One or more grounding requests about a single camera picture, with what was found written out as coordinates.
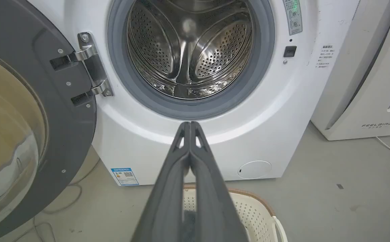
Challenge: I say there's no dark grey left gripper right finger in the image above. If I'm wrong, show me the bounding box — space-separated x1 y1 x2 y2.
189 121 249 242

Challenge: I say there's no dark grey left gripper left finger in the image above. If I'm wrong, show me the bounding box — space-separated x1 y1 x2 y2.
132 122 191 242

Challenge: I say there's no steel washer door hinge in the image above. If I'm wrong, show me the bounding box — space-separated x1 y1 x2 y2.
70 32 114 97

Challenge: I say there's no grey washing machine door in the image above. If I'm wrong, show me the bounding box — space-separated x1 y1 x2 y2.
0 0 97 242

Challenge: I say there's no white perforated laundry basket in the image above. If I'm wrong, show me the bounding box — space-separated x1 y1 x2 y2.
183 184 288 242

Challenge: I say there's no white front-load washing machine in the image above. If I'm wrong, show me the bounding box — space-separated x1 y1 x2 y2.
27 0 362 186

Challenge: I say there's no white air purifier appliance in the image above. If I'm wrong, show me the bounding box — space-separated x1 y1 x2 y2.
311 0 390 141

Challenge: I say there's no thin grey floor cable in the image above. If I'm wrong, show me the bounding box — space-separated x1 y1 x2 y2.
12 158 101 242

